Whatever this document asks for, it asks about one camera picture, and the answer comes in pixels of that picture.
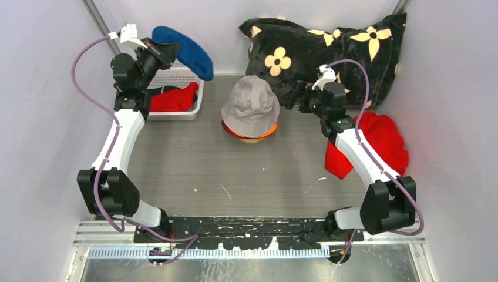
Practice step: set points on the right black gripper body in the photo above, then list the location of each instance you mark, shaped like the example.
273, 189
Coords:
314, 100

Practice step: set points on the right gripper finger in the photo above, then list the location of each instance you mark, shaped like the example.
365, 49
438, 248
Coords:
291, 100
300, 89

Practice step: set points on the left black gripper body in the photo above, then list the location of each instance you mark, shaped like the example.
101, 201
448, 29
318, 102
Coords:
149, 63

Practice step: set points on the blue hat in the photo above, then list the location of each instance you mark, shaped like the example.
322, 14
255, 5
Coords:
191, 54

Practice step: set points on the orange hat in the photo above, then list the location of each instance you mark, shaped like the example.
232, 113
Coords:
271, 131

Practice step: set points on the grey white hat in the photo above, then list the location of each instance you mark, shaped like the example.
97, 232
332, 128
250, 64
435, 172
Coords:
252, 107

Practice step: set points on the wooden hat stand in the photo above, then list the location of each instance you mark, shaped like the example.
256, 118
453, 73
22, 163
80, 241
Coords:
256, 140

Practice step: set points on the dark red bucket hat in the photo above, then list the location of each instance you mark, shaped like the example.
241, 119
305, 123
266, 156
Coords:
225, 128

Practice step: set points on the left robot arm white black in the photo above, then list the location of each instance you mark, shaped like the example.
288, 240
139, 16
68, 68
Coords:
106, 187

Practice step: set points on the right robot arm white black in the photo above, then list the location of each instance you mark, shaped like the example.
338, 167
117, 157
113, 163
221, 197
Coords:
389, 204

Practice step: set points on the black hat in basket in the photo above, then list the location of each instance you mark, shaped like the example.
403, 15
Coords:
160, 90

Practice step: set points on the white plastic basket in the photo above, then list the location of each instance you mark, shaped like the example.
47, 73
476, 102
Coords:
180, 77

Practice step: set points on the black floral plush pillow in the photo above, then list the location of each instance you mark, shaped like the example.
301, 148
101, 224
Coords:
283, 52

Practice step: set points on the red cloth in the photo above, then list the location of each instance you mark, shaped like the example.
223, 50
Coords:
382, 134

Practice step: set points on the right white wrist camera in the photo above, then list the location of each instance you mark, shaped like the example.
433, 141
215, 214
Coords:
325, 75

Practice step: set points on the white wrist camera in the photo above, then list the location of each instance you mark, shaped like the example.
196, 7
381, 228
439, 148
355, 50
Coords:
128, 36
325, 75

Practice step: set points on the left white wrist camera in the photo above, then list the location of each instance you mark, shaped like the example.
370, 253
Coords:
128, 36

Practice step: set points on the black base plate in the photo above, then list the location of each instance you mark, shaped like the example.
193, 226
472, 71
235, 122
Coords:
254, 233

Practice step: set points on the aluminium rail frame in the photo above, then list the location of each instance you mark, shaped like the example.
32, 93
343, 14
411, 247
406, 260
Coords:
195, 169

